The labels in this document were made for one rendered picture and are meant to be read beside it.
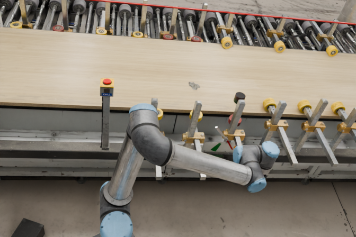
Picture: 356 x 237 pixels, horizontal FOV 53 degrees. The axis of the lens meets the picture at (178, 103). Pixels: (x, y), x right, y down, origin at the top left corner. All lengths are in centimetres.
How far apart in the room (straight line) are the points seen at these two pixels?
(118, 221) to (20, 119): 102
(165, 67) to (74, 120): 73
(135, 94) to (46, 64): 64
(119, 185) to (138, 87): 85
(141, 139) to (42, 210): 163
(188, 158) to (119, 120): 103
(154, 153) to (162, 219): 150
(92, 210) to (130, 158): 131
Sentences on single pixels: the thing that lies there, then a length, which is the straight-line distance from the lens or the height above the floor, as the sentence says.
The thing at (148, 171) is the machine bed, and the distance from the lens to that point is 283.
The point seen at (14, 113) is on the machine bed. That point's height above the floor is 76.
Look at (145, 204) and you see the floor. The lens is 286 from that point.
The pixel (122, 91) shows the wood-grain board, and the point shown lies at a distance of 233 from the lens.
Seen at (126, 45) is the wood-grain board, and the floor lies 90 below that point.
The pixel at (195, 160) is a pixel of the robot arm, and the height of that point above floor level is 133.
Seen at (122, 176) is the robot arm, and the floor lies 108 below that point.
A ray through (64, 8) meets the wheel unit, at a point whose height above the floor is 102.
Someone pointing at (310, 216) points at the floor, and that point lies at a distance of 322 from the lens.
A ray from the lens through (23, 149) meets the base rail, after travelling 230.
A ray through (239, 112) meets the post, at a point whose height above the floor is 106.
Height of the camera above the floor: 244
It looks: 42 degrees down
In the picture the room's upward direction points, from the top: 12 degrees clockwise
